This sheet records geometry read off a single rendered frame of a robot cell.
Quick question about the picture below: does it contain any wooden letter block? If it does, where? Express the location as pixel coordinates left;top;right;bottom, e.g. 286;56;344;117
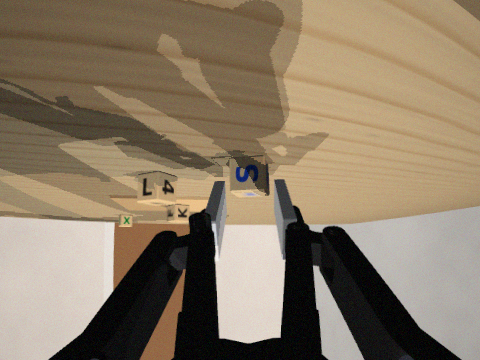
229;155;270;198
167;204;190;223
137;171;177;206
119;214;133;227

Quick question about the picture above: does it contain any tan square mat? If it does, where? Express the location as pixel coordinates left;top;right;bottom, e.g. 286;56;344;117
110;195;209;211

